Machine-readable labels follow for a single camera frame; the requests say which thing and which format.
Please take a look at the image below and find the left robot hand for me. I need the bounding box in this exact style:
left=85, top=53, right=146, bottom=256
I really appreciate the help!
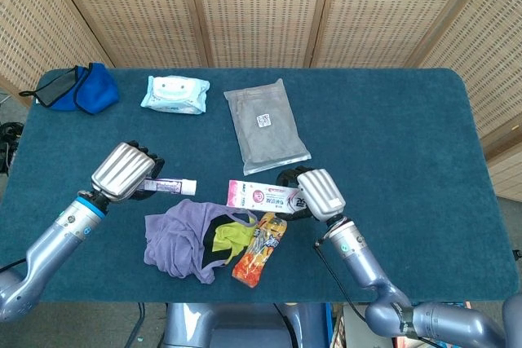
left=90, top=139, right=166, bottom=203

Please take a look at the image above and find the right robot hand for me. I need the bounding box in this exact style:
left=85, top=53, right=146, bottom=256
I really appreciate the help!
left=276, top=165, right=347, bottom=225

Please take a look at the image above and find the purple white toothpaste tube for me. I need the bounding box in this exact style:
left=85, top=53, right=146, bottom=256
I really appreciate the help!
left=138, top=178, right=197, bottom=196

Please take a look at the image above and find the pink white toothpaste box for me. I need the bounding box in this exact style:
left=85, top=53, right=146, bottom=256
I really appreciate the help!
left=226, top=179, right=311, bottom=218

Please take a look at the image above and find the blue cloth with grey mesh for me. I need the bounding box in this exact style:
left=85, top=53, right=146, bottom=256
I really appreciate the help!
left=18, top=62, right=120, bottom=116

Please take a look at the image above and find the grey clothing in clear bag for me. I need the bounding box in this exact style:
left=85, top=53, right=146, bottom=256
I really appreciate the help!
left=223, top=77, right=312, bottom=177

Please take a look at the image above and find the lavender purple garment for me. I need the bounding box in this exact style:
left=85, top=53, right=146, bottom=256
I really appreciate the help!
left=143, top=198, right=259, bottom=285

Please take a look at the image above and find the orange drink bottle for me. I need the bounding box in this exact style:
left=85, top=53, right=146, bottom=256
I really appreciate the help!
left=231, top=211, right=289, bottom=289

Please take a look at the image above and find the teal table mat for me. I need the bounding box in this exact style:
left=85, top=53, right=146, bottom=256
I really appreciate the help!
left=0, top=67, right=520, bottom=304

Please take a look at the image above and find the light blue wet wipes pack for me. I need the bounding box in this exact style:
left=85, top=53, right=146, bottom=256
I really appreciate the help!
left=139, top=74, right=211, bottom=116

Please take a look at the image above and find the yellow-green garment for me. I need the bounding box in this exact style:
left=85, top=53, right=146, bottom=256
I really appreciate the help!
left=211, top=220, right=256, bottom=266

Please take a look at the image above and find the grey-blue robot torso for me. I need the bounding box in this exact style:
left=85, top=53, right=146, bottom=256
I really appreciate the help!
left=162, top=302, right=328, bottom=348

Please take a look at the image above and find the wooden bamboo folding screen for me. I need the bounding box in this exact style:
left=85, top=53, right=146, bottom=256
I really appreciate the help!
left=0, top=0, right=522, bottom=202

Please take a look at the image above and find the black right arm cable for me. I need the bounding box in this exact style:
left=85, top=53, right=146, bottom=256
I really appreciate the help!
left=312, top=238, right=368, bottom=321

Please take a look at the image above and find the black cable bundle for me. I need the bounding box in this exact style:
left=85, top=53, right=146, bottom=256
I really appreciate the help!
left=0, top=121, right=25, bottom=176

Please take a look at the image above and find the thin black floor cable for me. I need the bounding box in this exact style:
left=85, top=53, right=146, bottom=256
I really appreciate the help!
left=125, top=302, right=147, bottom=348

